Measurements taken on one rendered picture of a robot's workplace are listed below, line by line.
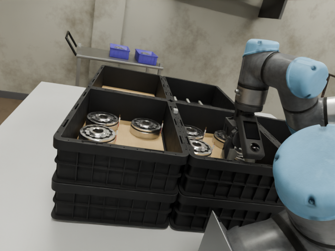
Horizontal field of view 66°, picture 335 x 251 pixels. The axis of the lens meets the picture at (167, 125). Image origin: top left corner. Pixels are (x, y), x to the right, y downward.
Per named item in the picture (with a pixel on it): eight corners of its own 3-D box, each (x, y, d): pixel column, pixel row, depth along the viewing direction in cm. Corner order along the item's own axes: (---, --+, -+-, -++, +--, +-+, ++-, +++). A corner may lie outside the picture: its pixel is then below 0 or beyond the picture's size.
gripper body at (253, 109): (246, 136, 76) (254, 97, 71) (258, 151, 68) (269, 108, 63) (221, 135, 75) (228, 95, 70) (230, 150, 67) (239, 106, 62)
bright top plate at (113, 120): (115, 128, 81) (115, 126, 80) (83, 122, 80) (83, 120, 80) (120, 116, 90) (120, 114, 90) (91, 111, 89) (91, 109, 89)
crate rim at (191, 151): (303, 180, 64) (307, 172, 63) (188, 166, 59) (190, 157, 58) (244, 118, 100) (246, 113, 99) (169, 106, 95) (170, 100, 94)
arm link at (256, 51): (266, 42, 54) (239, 37, 61) (254, 92, 58) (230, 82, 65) (291, 43, 58) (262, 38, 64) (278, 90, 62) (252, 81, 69)
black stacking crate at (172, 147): (178, 198, 63) (189, 159, 58) (50, 185, 58) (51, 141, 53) (163, 129, 99) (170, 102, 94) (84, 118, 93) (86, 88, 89)
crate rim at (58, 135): (187, 166, 59) (190, 157, 58) (50, 149, 54) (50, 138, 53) (169, 106, 95) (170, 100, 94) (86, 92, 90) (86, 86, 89)
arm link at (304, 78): (334, 95, 54) (290, 82, 63) (329, 52, 48) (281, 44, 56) (309, 120, 53) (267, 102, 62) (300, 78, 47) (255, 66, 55)
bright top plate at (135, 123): (161, 134, 84) (161, 132, 83) (130, 129, 82) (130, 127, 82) (159, 122, 93) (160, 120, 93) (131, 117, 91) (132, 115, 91)
